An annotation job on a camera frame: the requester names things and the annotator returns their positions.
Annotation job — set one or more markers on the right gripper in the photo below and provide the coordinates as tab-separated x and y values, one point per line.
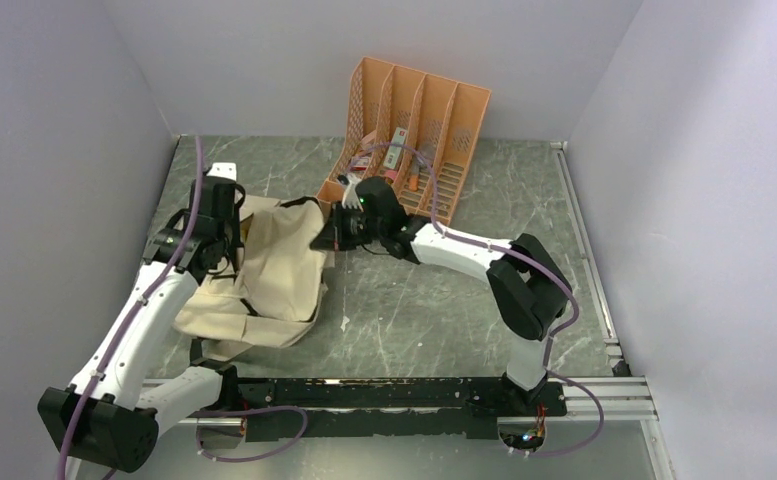
332	235

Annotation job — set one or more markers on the beige canvas backpack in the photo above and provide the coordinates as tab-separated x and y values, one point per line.
271	295

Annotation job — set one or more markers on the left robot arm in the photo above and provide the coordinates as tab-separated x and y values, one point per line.
103	416

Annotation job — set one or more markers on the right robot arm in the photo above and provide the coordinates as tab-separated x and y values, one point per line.
528	288

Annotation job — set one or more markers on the red white small box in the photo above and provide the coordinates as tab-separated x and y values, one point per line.
361	159

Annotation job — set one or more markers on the green white box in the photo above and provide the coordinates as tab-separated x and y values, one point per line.
395	149

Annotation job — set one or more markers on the orange plastic file organizer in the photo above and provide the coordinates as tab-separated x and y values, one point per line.
443	118

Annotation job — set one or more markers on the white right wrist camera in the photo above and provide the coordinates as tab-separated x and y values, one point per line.
350	199

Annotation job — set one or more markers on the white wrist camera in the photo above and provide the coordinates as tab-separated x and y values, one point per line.
350	199
225	170

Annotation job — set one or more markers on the orange handled tool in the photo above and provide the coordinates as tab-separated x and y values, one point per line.
413	179

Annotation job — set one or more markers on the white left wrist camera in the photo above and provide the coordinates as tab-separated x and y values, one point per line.
225	170

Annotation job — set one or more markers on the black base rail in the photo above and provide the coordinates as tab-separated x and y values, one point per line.
473	407

